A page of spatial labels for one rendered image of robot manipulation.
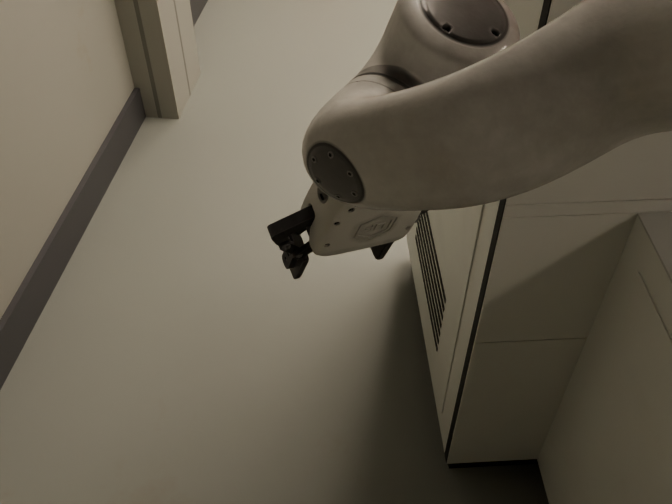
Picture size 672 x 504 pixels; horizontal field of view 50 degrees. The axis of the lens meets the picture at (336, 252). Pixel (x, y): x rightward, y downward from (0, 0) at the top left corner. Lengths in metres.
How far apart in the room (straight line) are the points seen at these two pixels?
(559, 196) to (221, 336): 1.13
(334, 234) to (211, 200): 1.73
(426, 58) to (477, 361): 0.94
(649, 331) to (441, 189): 0.74
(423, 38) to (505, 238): 0.68
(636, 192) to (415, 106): 0.74
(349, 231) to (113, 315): 1.50
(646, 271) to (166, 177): 1.69
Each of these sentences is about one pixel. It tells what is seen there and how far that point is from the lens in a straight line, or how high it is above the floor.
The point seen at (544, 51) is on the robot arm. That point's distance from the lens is 0.41.
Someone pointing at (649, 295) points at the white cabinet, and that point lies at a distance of 1.12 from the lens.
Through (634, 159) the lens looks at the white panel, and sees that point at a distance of 1.07.
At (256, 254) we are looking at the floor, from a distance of 2.15.
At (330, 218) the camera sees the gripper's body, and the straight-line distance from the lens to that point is 0.60.
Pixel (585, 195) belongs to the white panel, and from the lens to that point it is 1.09.
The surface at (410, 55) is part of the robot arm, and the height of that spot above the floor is 1.30.
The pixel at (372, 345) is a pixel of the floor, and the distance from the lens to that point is 1.92.
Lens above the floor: 1.54
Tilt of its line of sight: 46 degrees down
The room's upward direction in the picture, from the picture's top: straight up
